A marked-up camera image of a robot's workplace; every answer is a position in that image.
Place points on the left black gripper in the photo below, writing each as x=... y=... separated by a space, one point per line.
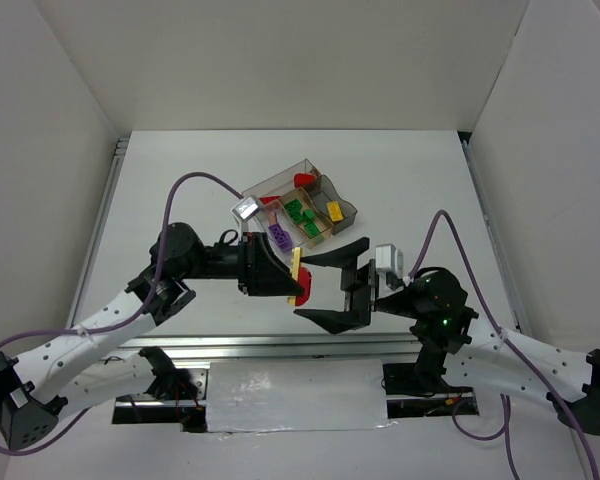
x=247 y=263

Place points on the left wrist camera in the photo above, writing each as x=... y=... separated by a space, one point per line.
x=245 y=211

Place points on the clear smoky container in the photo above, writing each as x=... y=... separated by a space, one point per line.
x=282 y=182

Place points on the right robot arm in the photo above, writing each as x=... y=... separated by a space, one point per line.
x=459 y=347

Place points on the purple lego brick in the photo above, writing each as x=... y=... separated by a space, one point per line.
x=278 y=234

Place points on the dark grey container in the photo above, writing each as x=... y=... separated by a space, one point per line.
x=322 y=191

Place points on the yellow lego plate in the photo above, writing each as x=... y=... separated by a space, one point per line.
x=296 y=255

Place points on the red arch lego brick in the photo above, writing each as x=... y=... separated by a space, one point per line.
x=305 y=281

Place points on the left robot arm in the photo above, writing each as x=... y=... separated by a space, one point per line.
x=76 y=368

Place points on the clear small container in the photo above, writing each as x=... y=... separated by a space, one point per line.
x=298 y=237

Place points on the yellow curved lego brick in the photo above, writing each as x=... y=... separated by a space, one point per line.
x=335 y=212

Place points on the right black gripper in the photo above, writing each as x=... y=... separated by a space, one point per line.
x=366 y=288

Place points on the green lego plate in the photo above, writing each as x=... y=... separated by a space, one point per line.
x=311 y=229

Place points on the small green lego brick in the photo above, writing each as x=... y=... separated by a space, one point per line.
x=297 y=217

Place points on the purple cloud lego piece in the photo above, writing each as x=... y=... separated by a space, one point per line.
x=285 y=245

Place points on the aluminium rail frame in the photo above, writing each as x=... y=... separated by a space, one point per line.
x=407 y=186

